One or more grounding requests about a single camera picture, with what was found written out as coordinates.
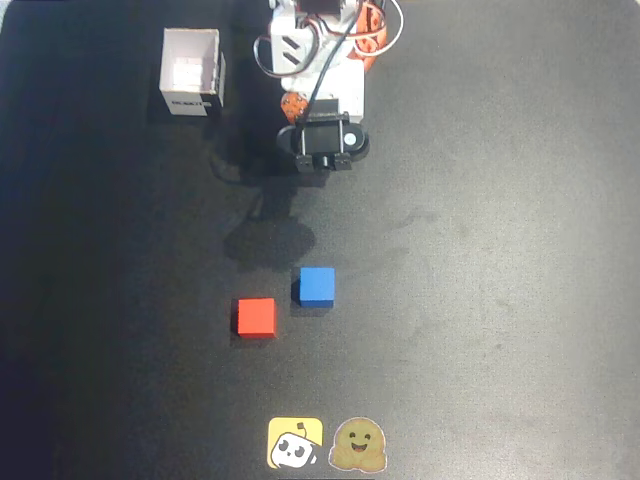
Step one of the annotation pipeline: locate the grey servo wire loop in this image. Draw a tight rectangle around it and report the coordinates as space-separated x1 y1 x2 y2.
252 33 282 80

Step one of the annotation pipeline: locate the black webcam on gripper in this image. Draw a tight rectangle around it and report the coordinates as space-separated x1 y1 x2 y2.
276 98 372 174

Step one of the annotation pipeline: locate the white cardboard box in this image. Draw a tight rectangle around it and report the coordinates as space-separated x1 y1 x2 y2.
158 27 227 119

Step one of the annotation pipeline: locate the black table mat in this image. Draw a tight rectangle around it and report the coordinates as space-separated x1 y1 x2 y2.
0 0 640 480

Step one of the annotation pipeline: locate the blue cube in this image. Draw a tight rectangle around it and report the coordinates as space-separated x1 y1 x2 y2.
291 266 337 308

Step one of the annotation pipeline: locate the white servo wire at base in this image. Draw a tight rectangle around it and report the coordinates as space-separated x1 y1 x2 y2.
349 0 405 59

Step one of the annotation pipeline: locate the red cube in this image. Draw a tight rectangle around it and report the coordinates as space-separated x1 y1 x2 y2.
230 297 278 340

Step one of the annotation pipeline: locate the yellow robot sticker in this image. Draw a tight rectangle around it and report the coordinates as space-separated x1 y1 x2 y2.
267 416 325 470

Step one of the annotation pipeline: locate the black camera cable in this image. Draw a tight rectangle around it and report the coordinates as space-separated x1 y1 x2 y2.
298 0 365 122

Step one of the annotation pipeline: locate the hugging face emoji sticker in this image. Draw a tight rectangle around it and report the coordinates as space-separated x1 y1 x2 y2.
327 416 389 472

